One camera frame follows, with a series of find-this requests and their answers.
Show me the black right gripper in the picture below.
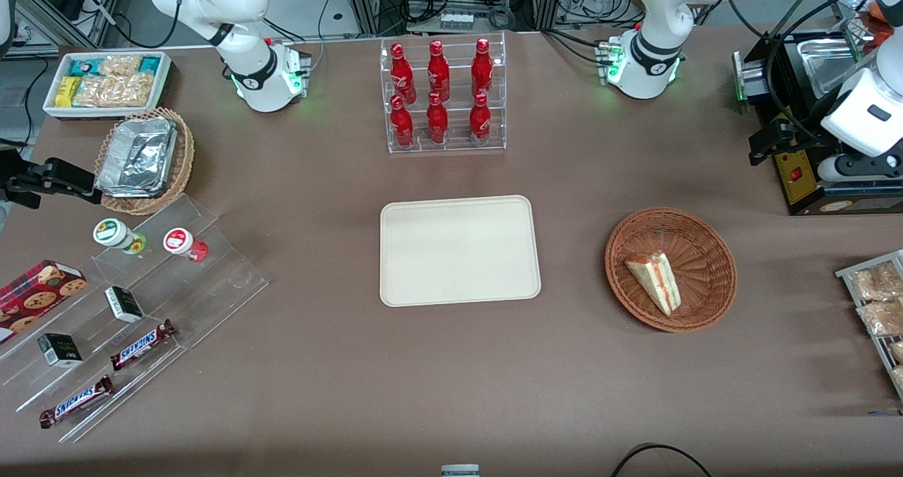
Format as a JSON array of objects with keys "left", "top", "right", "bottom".
[{"left": 0, "top": 151, "right": 104, "bottom": 210}]

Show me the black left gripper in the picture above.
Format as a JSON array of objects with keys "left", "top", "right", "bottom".
[{"left": 749, "top": 117, "right": 826, "bottom": 167}]

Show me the black sandwich grill appliance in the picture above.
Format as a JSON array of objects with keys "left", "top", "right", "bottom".
[{"left": 732, "top": 29, "right": 903, "bottom": 217}]

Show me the brown round wicker basket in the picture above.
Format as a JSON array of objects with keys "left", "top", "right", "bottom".
[{"left": 605, "top": 207, "right": 738, "bottom": 334}]

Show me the light tan wicker basket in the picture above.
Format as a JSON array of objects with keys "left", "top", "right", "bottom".
[{"left": 95, "top": 107, "right": 195, "bottom": 216}]

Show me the tray of packaged snacks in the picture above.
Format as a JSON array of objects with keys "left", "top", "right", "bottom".
[{"left": 835, "top": 250, "right": 903, "bottom": 401}]

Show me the wrapped triangle sandwich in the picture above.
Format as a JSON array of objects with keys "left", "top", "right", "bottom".
[{"left": 625, "top": 252, "right": 682, "bottom": 317}]

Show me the beige plastic tray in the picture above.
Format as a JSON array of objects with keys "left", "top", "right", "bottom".
[{"left": 380, "top": 195, "right": 542, "bottom": 308}]

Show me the green lid yogurt cup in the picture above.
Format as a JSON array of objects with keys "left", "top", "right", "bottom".
[{"left": 92, "top": 218, "right": 148, "bottom": 255}]

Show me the stack of foil trays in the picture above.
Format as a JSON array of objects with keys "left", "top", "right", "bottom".
[{"left": 96, "top": 116, "right": 178, "bottom": 198}]

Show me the red plaid cookie box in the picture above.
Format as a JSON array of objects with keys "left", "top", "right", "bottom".
[{"left": 0, "top": 260, "right": 88, "bottom": 344}]

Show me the yellow snack packet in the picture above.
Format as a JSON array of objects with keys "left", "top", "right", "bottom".
[{"left": 54, "top": 76, "right": 82, "bottom": 108}]

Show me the clear bag of crackers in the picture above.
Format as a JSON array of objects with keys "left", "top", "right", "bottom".
[
  {"left": 99, "top": 54, "right": 143, "bottom": 78},
  {"left": 73, "top": 76, "right": 117, "bottom": 108},
  {"left": 113, "top": 73, "right": 155, "bottom": 107}
]

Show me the small black box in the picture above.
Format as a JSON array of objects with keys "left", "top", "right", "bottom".
[
  {"left": 104, "top": 286, "right": 145, "bottom": 324},
  {"left": 37, "top": 333, "right": 84, "bottom": 368}
]

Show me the red lid yogurt cup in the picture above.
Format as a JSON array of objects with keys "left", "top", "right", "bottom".
[{"left": 163, "top": 228, "right": 210, "bottom": 263}]

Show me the white rectangular snack bin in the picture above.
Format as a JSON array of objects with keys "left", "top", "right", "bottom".
[{"left": 42, "top": 51, "right": 174, "bottom": 121}]

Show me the clear acrylic stepped shelf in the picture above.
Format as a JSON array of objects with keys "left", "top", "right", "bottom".
[{"left": 0, "top": 194, "right": 269, "bottom": 444}]

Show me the Snickers chocolate bar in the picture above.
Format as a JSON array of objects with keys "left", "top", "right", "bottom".
[
  {"left": 110, "top": 320, "right": 178, "bottom": 371},
  {"left": 39, "top": 375, "right": 114, "bottom": 430}
]

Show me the red cola bottle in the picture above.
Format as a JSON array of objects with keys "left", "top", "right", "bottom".
[
  {"left": 471, "top": 37, "right": 493, "bottom": 99},
  {"left": 390, "top": 42, "right": 417, "bottom": 105},
  {"left": 469, "top": 92, "right": 492, "bottom": 146},
  {"left": 390, "top": 95, "right": 415, "bottom": 148},
  {"left": 426, "top": 92, "right": 449, "bottom": 145},
  {"left": 427, "top": 40, "right": 451, "bottom": 102}
]

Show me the clear acrylic bottle rack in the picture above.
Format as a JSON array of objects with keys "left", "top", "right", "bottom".
[{"left": 380, "top": 31, "right": 508, "bottom": 155}]

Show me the black appliance cable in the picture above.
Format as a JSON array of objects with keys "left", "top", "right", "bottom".
[{"left": 765, "top": 0, "right": 835, "bottom": 146}]

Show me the black cable loop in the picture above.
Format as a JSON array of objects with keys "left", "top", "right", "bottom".
[{"left": 610, "top": 443, "right": 714, "bottom": 477}]

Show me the aluminium frame rack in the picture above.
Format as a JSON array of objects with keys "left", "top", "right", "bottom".
[{"left": 341, "top": 0, "right": 566, "bottom": 37}]

